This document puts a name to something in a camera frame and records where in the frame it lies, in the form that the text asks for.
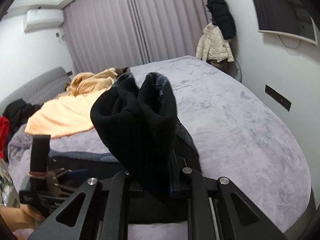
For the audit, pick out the mauve pleated curtain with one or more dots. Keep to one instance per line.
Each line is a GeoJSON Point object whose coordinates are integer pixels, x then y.
{"type": "Point", "coordinates": [105, 34]}

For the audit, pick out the black wall plate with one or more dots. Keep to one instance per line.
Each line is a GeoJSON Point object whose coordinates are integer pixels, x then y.
{"type": "Point", "coordinates": [278, 97]}

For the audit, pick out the black phone on gripper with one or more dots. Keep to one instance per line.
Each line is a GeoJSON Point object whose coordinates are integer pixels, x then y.
{"type": "Point", "coordinates": [39, 155]}

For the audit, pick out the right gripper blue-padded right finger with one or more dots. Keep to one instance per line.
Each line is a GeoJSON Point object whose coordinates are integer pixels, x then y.
{"type": "Point", "coordinates": [217, 208]}

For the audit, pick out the grey quilted headboard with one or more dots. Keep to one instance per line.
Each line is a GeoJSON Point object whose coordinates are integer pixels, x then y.
{"type": "Point", "coordinates": [40, 89]}

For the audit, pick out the peach fleece garment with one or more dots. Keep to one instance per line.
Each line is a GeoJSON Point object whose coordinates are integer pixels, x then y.
{"type": "Point", "coordinates": [64, 116]}

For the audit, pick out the red garment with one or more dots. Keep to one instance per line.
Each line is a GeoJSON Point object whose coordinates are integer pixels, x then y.
{"type": "Point", "coordinates": [4, 131]}

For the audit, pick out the black hanging jacket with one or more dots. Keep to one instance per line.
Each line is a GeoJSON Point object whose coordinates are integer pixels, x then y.
{"type": "Point", "coordinates": [222, 17]}

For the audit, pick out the lilac plush bed blanket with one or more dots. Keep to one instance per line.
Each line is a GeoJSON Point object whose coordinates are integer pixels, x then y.
{"type": "Point", "coordinates": [236, 136]}

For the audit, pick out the black pants with patterned lining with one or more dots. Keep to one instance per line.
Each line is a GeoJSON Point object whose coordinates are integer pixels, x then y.
{"type": "Point", "coordinates": [135, 128]}

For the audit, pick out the wall-mounted curved television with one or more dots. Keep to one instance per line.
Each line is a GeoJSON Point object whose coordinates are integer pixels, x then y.
{"type": "Point", "coordinates": [285, 17]}

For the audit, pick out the black clothes pile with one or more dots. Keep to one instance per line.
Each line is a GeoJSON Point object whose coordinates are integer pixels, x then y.
{"type": "Point", "coordinates": [18, 112]}

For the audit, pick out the tan striped shirt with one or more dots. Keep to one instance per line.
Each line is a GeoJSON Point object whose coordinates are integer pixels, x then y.
{"type": "Point", "coordinates": [89, 82]}

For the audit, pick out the lilac crumpled garment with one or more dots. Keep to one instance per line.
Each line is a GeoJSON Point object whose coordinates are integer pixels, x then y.
{"type": "Point", "coordinates": [19, 143]}

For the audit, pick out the white air conditioner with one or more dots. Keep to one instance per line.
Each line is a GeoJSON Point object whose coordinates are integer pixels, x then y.
{"type": "Point", "coordinates": [40, 19]}

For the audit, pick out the cream puffer jacket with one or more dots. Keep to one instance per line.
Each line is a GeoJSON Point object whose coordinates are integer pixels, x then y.
{"type": "Point", "coordinates": [212, 45]}

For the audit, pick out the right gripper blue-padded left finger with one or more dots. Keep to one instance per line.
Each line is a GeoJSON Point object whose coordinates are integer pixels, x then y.
{"type": "Point", "coordinates": [94, 211]}

